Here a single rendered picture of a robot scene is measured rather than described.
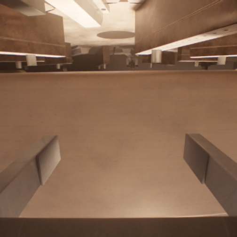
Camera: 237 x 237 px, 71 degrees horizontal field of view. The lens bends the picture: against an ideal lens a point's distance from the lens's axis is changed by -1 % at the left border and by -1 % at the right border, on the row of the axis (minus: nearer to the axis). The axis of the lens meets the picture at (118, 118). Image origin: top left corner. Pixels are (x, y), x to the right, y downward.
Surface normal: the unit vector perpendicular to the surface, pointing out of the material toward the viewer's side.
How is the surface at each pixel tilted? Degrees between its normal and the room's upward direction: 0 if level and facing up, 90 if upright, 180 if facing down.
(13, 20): 90
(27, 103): 90
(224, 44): 90
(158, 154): 90
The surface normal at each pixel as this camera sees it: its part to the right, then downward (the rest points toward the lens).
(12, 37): 0.85, 0.14
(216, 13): -0.98, 0.07
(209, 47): -0.54, 0.24
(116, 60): -0.13, 0.27
